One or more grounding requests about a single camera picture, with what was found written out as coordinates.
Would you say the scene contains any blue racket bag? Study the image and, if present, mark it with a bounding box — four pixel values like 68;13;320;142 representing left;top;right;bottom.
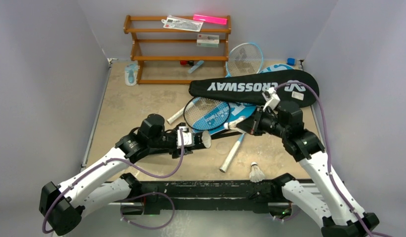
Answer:
190;63;297;136

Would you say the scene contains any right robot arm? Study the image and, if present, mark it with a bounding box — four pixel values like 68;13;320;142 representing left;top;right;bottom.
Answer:
231;102;379;237

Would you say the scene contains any light blue badminton racket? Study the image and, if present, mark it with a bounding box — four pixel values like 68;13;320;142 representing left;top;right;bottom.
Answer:
226;42;264;77

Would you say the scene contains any wooden shelf rack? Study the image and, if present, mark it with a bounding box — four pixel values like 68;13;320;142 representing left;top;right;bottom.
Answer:
123;15;232;84

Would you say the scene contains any red black small object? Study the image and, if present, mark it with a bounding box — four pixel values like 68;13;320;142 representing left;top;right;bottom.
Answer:
180;60;195;67

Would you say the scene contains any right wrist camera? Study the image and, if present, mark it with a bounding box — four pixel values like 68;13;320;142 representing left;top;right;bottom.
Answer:
262;87;281;111

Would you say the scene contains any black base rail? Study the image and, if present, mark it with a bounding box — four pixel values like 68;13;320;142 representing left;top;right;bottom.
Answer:
117;173;295;214

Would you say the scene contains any purple cable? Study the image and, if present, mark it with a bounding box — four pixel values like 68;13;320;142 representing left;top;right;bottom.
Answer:
275;80;394;237
41;129;186;234

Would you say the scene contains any white green box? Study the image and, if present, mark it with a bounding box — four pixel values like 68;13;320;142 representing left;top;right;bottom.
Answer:
196;34;220;47

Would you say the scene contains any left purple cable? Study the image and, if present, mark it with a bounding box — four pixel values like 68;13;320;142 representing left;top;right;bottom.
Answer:
41;129;186;234

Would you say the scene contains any small blue cube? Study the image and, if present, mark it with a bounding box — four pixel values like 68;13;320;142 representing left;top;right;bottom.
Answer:
286;58;296;66

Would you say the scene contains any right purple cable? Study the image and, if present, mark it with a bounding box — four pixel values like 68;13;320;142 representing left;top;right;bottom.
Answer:
275;80;394;237

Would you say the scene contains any white racket handle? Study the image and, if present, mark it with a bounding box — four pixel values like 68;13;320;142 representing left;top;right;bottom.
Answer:
219;134;245;173

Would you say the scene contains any white shuttlecock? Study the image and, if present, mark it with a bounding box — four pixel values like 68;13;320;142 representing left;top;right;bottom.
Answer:
249;162;266;183
223;116;246;134

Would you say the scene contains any black shuttlecock tube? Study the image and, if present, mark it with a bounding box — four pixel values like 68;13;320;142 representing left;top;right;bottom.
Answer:
194;131;212;150

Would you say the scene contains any light blue strip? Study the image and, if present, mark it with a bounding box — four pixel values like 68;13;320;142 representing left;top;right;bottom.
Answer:
187;60;204;74

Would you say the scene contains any pink bar on shelf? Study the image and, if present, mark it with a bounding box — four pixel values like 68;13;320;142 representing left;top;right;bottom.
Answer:
193;14;228;25

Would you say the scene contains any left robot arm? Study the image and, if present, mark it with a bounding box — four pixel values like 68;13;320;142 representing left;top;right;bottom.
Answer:
39;114;193;236

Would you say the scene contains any white blister package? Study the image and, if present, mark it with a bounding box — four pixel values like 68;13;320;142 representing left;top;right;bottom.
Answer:
161;16;203;32

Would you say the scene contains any clear plastic tube lid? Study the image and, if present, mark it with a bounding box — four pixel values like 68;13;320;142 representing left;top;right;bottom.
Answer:
215;142;230;155

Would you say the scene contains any black Crossway racket bag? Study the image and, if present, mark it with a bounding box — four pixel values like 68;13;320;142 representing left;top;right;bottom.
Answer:
189;69;320;108

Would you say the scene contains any light blue packaged item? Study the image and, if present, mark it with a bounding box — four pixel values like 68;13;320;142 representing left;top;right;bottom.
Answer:
124;63;138;86

